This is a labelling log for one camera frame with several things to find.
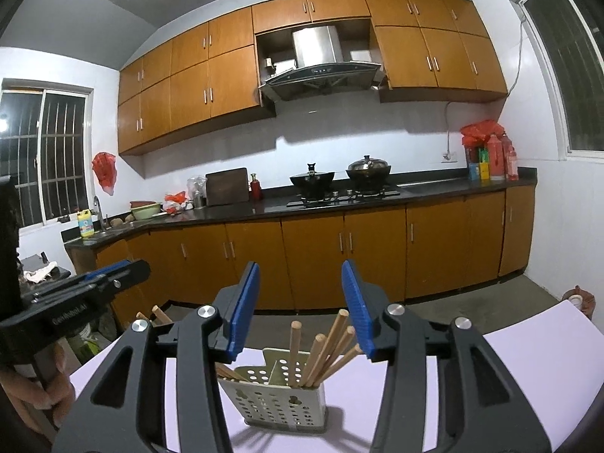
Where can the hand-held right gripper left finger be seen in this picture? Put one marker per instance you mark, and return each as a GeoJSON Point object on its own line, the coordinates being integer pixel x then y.
{"type": "Point", "coordinates": [245, 306]}

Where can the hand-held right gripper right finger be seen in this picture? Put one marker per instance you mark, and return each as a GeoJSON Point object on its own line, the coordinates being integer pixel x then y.
{"type": "Point", "coordinates": [356, 306]}

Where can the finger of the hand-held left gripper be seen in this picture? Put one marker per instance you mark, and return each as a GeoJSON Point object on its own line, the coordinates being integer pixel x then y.
{"type": "Point", "coordinates": [127, 276]}

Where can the wooden chopstick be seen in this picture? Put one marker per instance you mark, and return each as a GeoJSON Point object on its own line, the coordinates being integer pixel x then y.
{"type": "Point", "coordinates": [342, 342]}
{"type": "Point", "coordinates": [332, 335]}
{"type": "Point", "coordinates": [347, 358]}
{"type": "Point", "coordinates": [314, 358]}
{"type": "Point", "coordinates": [161, 315]}
{"type": "Point", "coordinates": [229, 372]}
{"type": "Point", "coordinates": [141, 316]}

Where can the pale green perforated utensil holder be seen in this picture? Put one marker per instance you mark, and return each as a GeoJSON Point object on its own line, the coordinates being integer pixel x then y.
{"type": "Point", "coordinates": [269, 396]}

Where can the person's left hand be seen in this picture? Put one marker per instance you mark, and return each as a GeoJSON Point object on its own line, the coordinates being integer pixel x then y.
{"type": "Point", "coordinates": [28, 389]}

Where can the white rag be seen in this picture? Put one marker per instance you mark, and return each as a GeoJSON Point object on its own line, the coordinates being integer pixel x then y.
{"type": "Point", "coordinates": [41, 273]}

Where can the yellow detergent bottle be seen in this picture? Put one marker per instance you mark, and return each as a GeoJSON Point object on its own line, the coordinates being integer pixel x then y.
{"type": "Point", "coordinates": [87, 224]}

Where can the green basin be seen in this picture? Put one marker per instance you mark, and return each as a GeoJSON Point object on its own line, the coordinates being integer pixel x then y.
{"type": "Point", "coordinates": [145, 211]}

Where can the wooden lower kitchen cabinets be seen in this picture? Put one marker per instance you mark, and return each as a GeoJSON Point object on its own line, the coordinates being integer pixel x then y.
{"type": "Point", "coordinates": [311, 255]}

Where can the wooden kitchen cabinets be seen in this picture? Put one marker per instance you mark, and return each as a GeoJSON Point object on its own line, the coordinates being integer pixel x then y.
{"type": "Point", "coordinates": [188, 80]}
{"type": "Point", "coordinates": [311, 255]}

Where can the metal faucet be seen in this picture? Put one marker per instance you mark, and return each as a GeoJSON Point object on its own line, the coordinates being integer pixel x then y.
{"type": "Point", "coordinates": [100, 212]}

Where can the crumpled red plastic bag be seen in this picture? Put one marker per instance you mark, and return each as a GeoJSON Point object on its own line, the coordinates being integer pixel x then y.
{"type": "Point", "coordinates": [174, 202]}

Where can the hanging red plastic bag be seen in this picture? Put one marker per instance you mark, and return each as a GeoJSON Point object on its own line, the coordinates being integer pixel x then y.
{"type": "Point", "coordinates": [104, 172]}

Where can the clear plastic bag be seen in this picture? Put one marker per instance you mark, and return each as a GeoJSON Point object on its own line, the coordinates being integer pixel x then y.
{"type": "Point", "coordinates": [197, 191]}

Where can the gas stove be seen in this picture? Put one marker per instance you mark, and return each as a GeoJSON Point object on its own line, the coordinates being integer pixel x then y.
{"type": "Point", "coordinates": [344, 197]}

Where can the small red bottle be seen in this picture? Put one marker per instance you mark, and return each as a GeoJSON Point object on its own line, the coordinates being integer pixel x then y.
{"type": "Point", "coordinates": [256, 188]}

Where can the dark wooden cutting board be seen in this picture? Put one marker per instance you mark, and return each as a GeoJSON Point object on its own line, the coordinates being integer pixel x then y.
{"type": "Point", "coordinates": [227, 187]}

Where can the black pot with lid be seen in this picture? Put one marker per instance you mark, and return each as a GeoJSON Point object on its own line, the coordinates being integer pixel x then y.
{"type": "Point", "coordinates": [311, 181]}

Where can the black kitchen countertop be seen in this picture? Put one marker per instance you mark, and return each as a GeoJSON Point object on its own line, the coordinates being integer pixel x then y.
{"type": "Point", "coordinates": [424, 188]}

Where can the wok with steel lid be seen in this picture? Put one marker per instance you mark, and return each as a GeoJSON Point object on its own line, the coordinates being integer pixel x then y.
{"type": "Point", "coordinates": [369, 170]}

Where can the barred window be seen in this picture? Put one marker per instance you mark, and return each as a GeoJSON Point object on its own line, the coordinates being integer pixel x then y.
{"type": "Point", "coordinates": [52, 155]}

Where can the green and yellow carton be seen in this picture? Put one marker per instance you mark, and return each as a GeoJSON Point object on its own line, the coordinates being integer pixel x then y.
{"type": "Point", "coordinates": [479, 165]}

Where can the tall red plastic bottle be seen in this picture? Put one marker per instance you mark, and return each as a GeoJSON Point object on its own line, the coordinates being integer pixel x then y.
{"type": "Point", "coordinates": [495, 160]}
{"type": "Point", "coordinates": [511, 163]}

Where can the wooden upper kitchen cabinets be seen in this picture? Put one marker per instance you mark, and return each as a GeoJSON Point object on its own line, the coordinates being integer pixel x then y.
{"type": "Point", "coordinates": [188, 80]}

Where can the large red plastic bag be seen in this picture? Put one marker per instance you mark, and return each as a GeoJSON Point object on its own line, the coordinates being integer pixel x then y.
{"type": "Point", "coordinates": [479, 132]}

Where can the brown jar with white cap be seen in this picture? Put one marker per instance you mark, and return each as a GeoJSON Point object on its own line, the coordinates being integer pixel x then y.
{"type": "Point", "coordinates": [578, 299]}

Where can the steel range hood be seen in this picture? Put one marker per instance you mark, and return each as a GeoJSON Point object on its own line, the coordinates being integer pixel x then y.
{"type": "Point", "coordinates": [314, 63]}

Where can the white framed window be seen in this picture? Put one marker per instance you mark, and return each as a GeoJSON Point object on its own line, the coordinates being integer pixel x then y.
{"type": "Point", "coordinates": [566, 56]}

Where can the white wall socket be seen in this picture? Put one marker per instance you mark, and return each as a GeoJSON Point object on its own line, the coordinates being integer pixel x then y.
{"type": "Point", "coordinates": [449, 156]}

